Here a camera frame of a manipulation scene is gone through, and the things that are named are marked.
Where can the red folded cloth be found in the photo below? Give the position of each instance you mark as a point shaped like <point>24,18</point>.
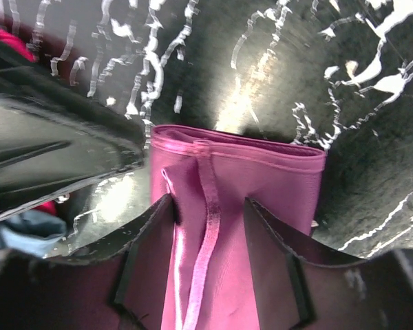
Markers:
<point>16,44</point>

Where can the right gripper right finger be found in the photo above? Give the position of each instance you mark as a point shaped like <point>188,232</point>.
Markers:
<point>300,283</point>

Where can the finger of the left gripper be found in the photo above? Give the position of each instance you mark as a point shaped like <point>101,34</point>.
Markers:
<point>53,140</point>

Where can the grey-blue folded cloth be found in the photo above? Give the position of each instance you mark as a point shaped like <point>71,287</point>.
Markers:
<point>33,232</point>

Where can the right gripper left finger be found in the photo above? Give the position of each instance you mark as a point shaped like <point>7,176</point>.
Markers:
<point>116,282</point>

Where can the purple satin napkin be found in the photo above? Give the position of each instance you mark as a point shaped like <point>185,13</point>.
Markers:
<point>209,175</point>

